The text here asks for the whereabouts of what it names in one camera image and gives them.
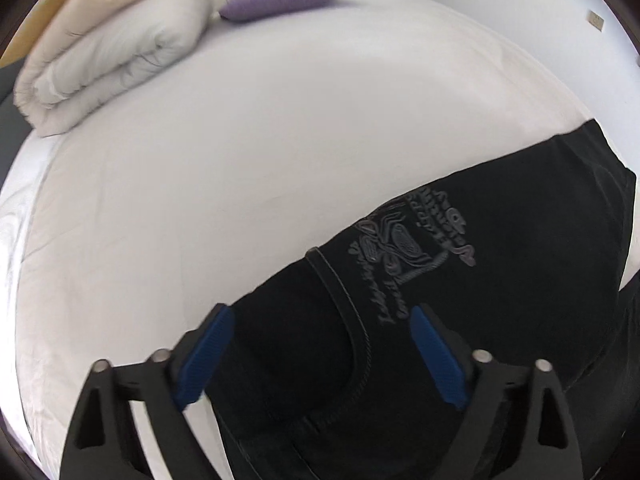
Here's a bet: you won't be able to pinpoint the white wall socket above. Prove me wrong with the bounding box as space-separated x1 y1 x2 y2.
587 11 604 32

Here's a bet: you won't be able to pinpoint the grey sofa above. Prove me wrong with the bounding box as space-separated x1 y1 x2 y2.
0 58 32 183

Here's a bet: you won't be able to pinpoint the folded beige duvet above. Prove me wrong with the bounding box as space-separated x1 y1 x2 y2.
14 0 214 138

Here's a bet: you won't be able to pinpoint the white bed mattress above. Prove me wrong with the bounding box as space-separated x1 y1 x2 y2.
1 0 590 478

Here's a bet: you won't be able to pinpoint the black denim pants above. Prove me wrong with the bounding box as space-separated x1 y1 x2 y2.
206 122 639 479

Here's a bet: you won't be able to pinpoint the yellow cushion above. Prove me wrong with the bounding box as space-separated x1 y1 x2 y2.
0 0 66 67

